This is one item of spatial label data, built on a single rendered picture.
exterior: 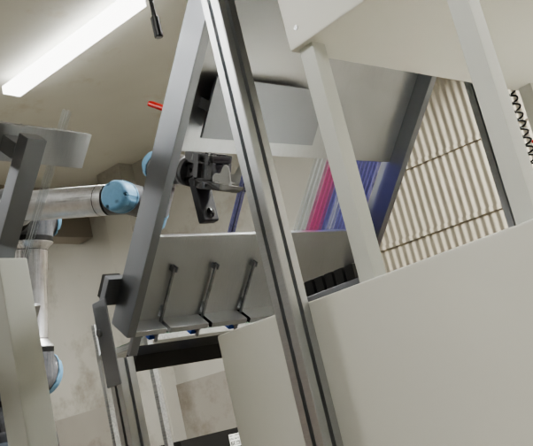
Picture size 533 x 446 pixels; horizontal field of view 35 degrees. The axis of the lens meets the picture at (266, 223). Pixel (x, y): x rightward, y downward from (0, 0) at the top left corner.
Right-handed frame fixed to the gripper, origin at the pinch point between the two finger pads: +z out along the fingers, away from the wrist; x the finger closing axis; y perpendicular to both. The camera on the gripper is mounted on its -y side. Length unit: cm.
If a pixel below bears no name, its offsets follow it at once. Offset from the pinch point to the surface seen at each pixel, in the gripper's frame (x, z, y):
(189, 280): -16.4, 4.7, -18.4
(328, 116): -31, 53, 18
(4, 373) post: -60, 11, -31
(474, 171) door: 322, -153, -5
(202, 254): -14.7, 6.2, -12.7
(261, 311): 5.7, 4.5, -27.3
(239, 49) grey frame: -33, 34, 28
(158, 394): 94, -149, -110
